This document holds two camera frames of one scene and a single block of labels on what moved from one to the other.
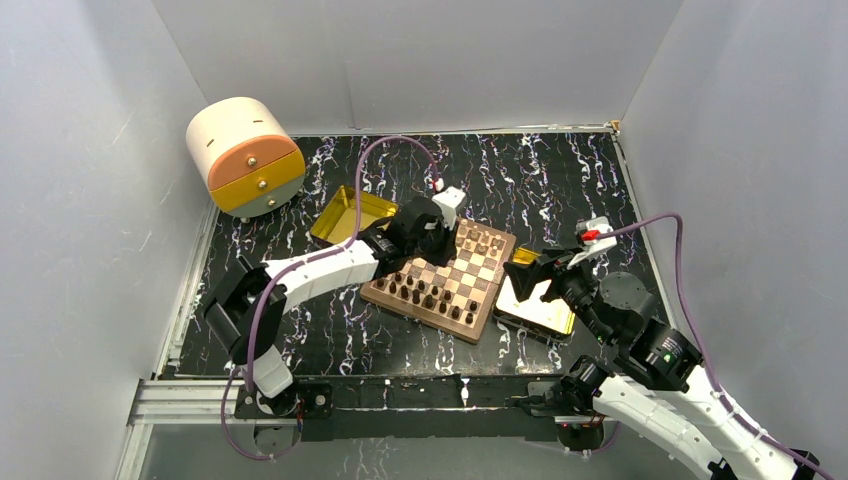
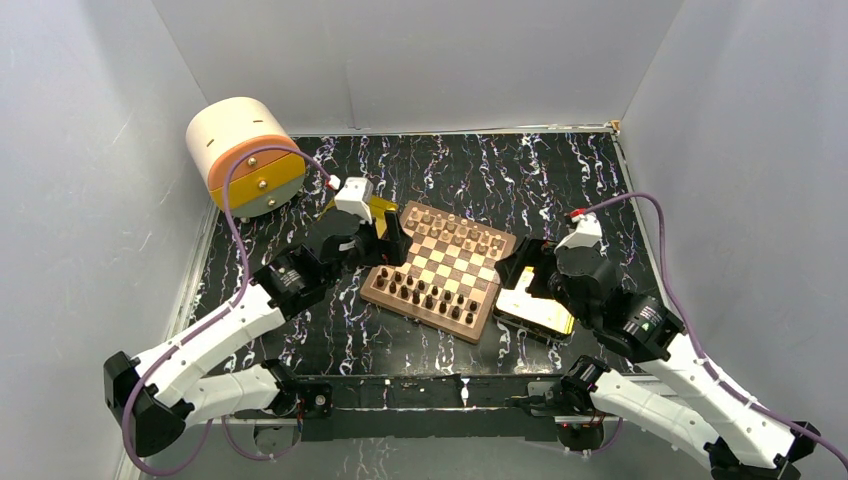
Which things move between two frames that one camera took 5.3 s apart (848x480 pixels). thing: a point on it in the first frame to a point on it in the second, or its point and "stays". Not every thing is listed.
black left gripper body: [435, 250] to [364, 251]
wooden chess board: [455, 298] stays
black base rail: [411, 408] stays
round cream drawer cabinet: [246, 156] stays
